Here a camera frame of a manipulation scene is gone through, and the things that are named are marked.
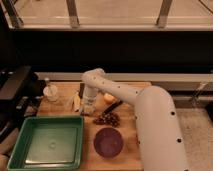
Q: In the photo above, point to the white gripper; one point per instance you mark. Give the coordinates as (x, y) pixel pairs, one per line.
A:
(89, 100)

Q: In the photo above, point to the green plastic tray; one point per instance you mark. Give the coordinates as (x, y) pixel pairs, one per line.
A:
(48, 144)

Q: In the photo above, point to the orange fruit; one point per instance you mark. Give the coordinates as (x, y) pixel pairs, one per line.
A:
(108, 98)

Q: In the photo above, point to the bunch of dark grapes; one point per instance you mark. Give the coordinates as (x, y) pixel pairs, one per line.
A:
(111, 119)

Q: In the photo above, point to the purple bowl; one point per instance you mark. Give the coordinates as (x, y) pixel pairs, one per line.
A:
(108, 142)

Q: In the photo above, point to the black rectangular block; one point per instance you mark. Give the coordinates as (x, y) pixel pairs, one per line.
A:
(81, 90)

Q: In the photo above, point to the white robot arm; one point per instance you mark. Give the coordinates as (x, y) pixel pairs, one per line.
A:
(158, 130)

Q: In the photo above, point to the black handled utensil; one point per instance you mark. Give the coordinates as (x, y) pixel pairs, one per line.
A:
(112, 107)

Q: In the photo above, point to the yellow banana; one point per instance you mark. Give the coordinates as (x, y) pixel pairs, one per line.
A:
(76, 102)

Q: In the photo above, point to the black equipment at left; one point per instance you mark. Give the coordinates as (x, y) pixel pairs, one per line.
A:
(22, 81)

